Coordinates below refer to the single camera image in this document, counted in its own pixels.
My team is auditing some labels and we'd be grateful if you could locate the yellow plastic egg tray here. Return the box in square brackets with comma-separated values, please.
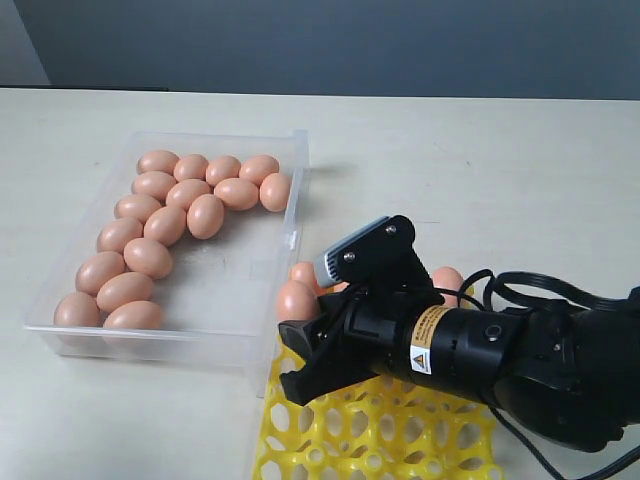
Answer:
[250, 345, 505, 479]

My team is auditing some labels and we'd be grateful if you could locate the brown egg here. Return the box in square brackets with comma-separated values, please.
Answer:
[205, 155, 241, 187]
[114, 194, 162, 224]
[131, 171, 177, 203]
[276, 280, 319, 321]
[213, 178, 259, 211]
[238, 154, 280, 186]
[136, 149, 179, 175]
[103, 300, 164, 330]
[54, 292, 101, 327]
[143, 205, 186, 247]
[123, 238, 174, 280]
[96, 217, 143, 253]
[75, 251, 125, 296]
[332, 282, 349, 293]
[165, 179, 211, 211]
[187, 194, 225, 240]
[289, 262, 317, 289]
[96, 271, 153, 313]
[173, 154, 209, 182]
[431, 266, 464, 307]
[259, 172, 291, 212]

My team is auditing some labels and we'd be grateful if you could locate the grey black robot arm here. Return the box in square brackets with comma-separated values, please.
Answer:
[279, 288, 639, 452]

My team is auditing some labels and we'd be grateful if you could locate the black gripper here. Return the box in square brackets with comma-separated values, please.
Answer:
[278, 288, 445, 406]

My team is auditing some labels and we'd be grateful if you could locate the clear plastic egg bin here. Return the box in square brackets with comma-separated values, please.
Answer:
[25, 131, 309, 393]

